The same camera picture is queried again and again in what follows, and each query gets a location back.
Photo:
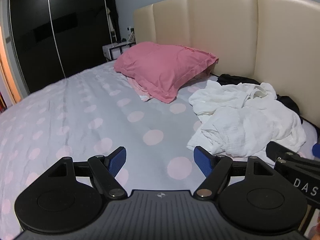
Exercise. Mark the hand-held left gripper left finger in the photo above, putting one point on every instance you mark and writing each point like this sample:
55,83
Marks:
117,162

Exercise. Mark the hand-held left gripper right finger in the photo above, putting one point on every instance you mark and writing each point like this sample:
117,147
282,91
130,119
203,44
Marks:
203,162

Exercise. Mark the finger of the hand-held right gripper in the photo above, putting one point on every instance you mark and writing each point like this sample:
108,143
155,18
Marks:
316,150
276,150

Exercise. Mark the white crinkled garment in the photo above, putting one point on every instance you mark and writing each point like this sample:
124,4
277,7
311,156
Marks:
230,95
250,130

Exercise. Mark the black garment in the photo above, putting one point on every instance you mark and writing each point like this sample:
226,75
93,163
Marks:
228,79
290,102

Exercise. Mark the grey polka dot bed sheet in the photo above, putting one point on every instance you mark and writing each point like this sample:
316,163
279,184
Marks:
87,110

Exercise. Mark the light pink pillow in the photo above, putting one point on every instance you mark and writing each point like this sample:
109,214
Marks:
142,92

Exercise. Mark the white nightstand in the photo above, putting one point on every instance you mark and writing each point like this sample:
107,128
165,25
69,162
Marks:
113,51

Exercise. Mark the beige padded headboard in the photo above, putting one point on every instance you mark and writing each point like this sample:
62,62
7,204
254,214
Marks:
225,30

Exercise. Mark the black wardrobe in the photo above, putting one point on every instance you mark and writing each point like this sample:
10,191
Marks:
62,30

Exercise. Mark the white picture frame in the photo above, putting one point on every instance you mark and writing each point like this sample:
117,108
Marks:
131,37

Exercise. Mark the wooden door frame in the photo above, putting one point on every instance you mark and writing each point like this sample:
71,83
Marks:
10,62

